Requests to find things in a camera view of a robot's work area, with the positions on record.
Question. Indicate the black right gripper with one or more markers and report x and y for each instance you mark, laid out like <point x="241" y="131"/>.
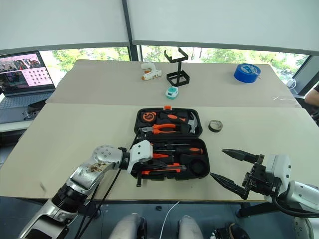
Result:
<point x="259" y="180"/>

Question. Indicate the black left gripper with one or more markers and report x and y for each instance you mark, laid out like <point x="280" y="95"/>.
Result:
<point x="136" y="171"/>

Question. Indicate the orange voltage tester pen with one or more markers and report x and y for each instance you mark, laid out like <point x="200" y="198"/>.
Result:
<point x="159" y="156"/>

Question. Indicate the orange black utility knife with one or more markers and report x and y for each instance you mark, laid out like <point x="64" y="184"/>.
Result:
<point x="164" y="171"/>

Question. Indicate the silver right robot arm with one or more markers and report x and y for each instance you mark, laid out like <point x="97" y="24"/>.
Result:
<point x="305" y="196"/>

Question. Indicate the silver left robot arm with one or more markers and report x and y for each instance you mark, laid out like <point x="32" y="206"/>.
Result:
<point x="82" y="174"/>

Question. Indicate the black plastic tool case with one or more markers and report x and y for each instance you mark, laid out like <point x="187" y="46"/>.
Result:
<point x="199" y="160"/>

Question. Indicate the small black floor object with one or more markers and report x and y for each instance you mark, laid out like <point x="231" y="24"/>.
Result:
<point x="157" y="208"/>

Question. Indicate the orange black tape measure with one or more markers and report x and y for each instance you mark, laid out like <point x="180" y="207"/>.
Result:
<point x="148" y="116"/>

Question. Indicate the black electrical tape roll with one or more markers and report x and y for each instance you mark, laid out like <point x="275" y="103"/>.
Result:
<point x="211" y="127"/>

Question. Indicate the claw hammer orange black grip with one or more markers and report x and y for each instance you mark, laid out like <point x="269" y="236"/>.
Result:
<point x="193" y="125"/>

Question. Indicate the dark rounded shape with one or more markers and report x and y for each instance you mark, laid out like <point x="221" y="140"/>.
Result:
<point x="218" y="233"/>
<point x="239" y="232"/>

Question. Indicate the grey rounded robot knee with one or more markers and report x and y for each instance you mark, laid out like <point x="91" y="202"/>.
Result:
<point x="125" y="227"/>
<point x="189" y="228"/>

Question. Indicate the teal white power cube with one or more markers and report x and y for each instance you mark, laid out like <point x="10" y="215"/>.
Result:
<point x="172" y="93"/>

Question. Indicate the white glue gun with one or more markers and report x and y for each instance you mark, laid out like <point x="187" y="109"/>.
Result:
<point x="151" y="74"/>

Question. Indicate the blue tape roll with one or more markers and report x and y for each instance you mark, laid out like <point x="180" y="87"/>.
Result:
<point x="245" y="76"/>

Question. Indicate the white charger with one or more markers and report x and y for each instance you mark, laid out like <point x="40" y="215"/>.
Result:
<point x="291" y="83"/>

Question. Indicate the seated person in black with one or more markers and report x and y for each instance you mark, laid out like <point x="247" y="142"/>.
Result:
<point x="314" y="97"/>

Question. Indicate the black smartphone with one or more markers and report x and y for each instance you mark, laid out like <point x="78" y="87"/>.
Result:
<point x="36" y="105"/>

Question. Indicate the white roller blind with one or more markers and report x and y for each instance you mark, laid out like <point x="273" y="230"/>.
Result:
<point x="224" y="20"/>
<point x="62" y="20"/>

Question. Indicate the grey laptop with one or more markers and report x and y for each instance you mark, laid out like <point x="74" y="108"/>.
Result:
<point x="23" y="74"/>

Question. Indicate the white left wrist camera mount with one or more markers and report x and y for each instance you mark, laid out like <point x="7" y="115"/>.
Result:
<point x="140" y="152"/>

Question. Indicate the dark window frame post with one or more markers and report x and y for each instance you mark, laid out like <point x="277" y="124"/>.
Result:
<point x="134" y="51"/>

